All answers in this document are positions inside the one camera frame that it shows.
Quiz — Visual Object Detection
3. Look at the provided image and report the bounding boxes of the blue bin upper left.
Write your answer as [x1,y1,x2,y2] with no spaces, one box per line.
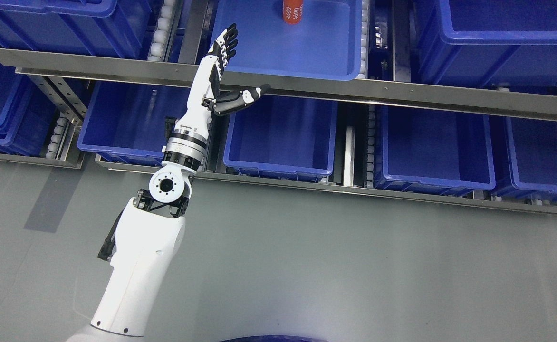
[0,0,153,59]

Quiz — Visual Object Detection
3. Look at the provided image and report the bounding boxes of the blue bin upper right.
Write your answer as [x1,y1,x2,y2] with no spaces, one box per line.
[414,0,557,88]

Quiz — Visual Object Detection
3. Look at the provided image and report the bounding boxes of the steel shelf rack frame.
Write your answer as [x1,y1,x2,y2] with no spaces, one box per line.
[0,0,557,218]

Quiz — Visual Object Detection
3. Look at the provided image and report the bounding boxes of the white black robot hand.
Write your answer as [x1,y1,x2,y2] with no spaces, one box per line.
[182,22,271,123]

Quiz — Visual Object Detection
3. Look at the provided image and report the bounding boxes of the orange cylindrical capacitor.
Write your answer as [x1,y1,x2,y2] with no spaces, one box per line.
[281,0,304,25]

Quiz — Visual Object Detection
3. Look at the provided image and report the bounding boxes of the blue bin lower far right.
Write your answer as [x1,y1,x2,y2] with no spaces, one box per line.
[489,117,557,203]

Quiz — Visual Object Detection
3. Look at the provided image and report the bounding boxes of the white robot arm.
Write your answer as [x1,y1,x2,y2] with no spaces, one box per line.
[67,113,211,342]

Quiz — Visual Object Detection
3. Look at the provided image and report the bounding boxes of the blue bin lower far left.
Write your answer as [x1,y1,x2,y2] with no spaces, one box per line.
[0,64,56,156]

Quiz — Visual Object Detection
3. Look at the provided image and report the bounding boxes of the blue bin lower middle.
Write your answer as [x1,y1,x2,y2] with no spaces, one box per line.
[223,95,338,182]

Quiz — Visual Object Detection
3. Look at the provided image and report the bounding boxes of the shallow blue tray bin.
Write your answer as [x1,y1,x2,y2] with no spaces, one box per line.
[212,0,363,81]

